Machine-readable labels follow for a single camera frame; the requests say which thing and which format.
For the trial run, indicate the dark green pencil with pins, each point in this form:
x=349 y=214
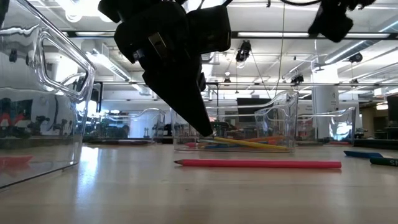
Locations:
x=206 y=141

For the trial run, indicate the purple crayon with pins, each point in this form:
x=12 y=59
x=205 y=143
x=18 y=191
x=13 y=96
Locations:
x=140 y=142

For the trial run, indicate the yellow pencil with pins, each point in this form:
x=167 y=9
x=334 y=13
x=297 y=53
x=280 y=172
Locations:
x=255 y=143

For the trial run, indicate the dark red crayon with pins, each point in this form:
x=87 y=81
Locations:
x=109 y=142

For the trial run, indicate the clear plastic bin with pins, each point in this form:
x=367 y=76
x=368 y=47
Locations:
x=136 y=127
x=280 y=124
x=37 y=124
x=342 y=127

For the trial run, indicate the orange pencil red eraser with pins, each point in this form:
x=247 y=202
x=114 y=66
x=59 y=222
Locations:
x=270 y=138

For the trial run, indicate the pink colored pencil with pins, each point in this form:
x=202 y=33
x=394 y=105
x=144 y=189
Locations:
x=258 y=163

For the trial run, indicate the black ceiling spotlight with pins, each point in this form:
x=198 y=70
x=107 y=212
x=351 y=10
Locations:
x=356 y=57

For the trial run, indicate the black monitor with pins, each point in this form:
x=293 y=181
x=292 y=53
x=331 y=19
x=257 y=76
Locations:
x=253 y=104

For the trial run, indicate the white pillar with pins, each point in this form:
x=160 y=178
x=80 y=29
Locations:
x=325 y=102

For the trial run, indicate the silver ventilation duct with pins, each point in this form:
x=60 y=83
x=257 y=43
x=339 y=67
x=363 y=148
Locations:
x=209 y=58

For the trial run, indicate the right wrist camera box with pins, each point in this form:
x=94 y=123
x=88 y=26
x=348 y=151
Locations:
x=331 y=25

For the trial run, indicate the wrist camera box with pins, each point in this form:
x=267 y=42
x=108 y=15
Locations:
x=331 y=25
x=208 y=29

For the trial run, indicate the black overhead camera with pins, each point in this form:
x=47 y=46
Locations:
x=244 y=51

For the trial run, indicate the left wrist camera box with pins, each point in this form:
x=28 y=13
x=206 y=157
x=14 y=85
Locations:
x=208 y=29

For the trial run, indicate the black silver frame crossbar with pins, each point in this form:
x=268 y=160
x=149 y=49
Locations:
x=273 y=34

